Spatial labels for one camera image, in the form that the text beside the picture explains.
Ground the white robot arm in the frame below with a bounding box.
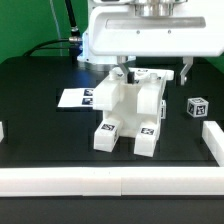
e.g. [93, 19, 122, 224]
[79, 0, 224, 81]

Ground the white chair seat part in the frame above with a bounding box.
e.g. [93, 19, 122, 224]
[103, 111, 161, 138]

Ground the black hanging cable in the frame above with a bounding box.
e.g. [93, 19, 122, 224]
[64, 0, 80, 38]

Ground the white left rail stub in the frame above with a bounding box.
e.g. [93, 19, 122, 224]
[0, 121, 4, 143]

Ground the white right rail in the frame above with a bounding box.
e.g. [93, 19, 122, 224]
[202, 121, 224, 167]

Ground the white front rail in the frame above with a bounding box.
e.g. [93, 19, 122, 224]
[0, 167, 224, 197]

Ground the white rail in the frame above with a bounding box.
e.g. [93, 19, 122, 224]
[0, 167, 224, 197]
[202, 121, 224, 167]

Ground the white chair back frame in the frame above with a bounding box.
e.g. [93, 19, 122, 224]
[93, 67, 174, 116]

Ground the white marker base plate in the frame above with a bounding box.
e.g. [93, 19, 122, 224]
[58, 88, 93, 108]

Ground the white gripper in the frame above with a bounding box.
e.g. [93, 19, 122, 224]
[88, 3, 224, 86]

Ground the black cable on table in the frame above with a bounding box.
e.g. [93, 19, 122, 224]
[22, 37, 83, 57]

